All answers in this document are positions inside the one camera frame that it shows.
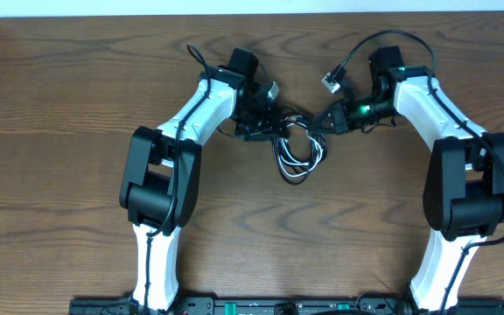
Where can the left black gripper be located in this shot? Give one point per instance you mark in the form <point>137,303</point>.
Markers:
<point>265,128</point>

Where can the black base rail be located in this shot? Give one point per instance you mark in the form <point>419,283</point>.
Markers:
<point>370,304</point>

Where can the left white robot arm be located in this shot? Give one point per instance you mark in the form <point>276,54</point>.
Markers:
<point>161,179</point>

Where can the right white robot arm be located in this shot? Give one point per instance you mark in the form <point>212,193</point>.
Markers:
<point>463,194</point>

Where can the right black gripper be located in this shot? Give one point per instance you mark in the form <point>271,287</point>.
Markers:
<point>337,113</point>

